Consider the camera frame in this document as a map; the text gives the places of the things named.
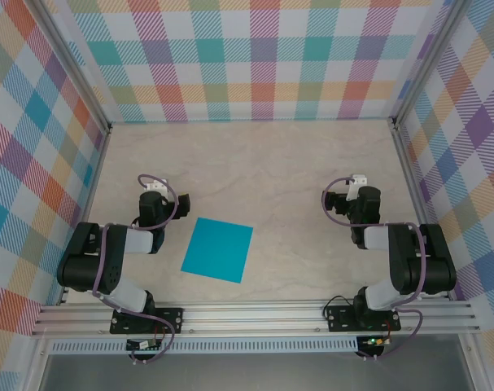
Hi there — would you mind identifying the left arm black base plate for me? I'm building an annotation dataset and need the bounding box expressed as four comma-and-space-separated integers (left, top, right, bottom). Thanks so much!
110, 307, 185, 335

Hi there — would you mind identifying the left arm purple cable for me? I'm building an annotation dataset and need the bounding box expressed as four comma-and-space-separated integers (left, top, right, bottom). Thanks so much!
92, 174, 179, 365

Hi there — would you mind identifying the slotted white cable duct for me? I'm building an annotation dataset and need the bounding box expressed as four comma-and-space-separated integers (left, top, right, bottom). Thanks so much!
46, 336, 368, 354

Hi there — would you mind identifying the long aluminium mounting rail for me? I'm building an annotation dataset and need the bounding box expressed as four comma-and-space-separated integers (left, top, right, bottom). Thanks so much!
30, 299, 482, 337

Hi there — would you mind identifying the small black circuit board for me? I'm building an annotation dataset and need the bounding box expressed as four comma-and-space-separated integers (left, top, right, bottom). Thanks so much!
125, 338, 162, 351

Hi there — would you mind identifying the silver metal bracket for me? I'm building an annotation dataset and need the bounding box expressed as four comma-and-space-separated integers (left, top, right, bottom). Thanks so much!
346, 174, 369, 203

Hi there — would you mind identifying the grey metal panel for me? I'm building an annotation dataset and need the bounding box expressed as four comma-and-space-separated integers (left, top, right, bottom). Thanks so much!
38, 352, 475, 391

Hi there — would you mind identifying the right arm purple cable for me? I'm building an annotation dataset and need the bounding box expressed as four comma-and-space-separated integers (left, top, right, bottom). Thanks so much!
321, 177, 430, 362

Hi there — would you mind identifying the blue paper sheet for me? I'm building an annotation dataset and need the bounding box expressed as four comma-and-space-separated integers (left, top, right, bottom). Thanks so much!
180, 217, 255, 284

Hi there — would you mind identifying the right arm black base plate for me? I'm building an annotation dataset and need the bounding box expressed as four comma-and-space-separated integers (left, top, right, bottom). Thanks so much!
326, 305, 402, 333

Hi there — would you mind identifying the aluminium frame post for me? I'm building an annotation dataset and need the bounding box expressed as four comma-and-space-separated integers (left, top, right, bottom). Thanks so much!
26, 0, 113, 135
391, 0, 470, 130

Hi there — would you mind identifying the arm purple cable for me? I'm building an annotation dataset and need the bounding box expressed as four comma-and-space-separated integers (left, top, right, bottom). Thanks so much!
92, 174, 179, 365
321, 177, 430, 362

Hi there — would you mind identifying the aluminium side rail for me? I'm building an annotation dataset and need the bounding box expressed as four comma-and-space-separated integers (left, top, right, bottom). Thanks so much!
391, 117, 453, 302
57, 124, 113, 306

